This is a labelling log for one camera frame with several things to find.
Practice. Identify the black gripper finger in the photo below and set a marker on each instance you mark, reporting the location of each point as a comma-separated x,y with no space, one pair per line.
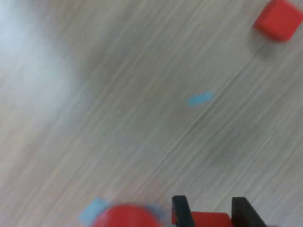
183,212
245,215

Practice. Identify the red cube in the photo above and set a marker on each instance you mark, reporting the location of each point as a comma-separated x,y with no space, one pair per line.
210,220
277,21

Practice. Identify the red plastic cup bin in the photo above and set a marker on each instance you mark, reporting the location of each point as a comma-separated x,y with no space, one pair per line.
125,217

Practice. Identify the blue tape piece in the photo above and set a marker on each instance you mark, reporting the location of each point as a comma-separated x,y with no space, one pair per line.
159,211
92,210
201,98

